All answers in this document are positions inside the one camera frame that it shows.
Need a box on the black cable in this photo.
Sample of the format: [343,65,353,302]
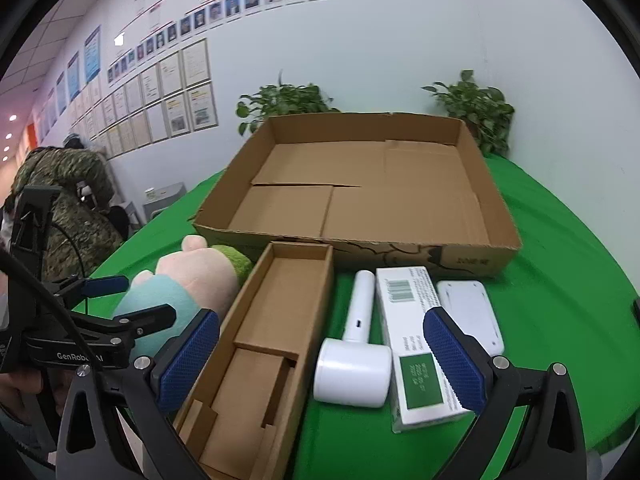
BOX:
[0,217,103,376]

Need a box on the person's left hand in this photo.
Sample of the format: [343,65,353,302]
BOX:
[0,369,63,423]

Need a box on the bushy potted green plant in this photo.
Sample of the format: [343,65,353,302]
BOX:
[236,71,341,137]

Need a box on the person's left forearm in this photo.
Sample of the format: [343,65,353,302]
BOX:
[0,405,57,468]

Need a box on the white hair dryer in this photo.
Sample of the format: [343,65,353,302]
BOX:
[313,270,393,408]

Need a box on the potted green plant with pot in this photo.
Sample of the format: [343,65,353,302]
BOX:
[421,70,516,158]

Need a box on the white plastic device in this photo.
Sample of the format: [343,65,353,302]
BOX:
[436,280,505,356]

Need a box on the pink and teal plush toy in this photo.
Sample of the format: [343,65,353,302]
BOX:
[112,234,253,361]

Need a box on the small long cardboard box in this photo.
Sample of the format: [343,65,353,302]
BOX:
[172,241,335,480]

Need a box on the grey cabinet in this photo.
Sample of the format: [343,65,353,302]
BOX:
[143,183,187,223]

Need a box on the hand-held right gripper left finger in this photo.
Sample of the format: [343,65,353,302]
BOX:
[54,308,222,480]

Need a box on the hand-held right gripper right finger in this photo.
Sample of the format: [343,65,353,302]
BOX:
[422,307,588,480]

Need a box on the group of framed certificates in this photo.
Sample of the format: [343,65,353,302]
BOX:
[37,38,219,159]

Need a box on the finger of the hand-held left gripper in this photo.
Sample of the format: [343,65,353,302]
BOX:
[112,304,179,337]
[42,275,132,299]

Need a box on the green tablecloth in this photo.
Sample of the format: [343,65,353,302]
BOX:
[72,152,640,480]

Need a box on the large shallow cardboard box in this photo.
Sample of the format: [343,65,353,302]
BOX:
[192,111,523,281]

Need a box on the row of blue notice boards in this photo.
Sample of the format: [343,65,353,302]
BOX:
[37,25,102,136]

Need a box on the row of portrait photos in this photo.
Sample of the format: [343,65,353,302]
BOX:
[107,0,329,86]

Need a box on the white box with green label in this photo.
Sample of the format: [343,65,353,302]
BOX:
[375,266,473,433]

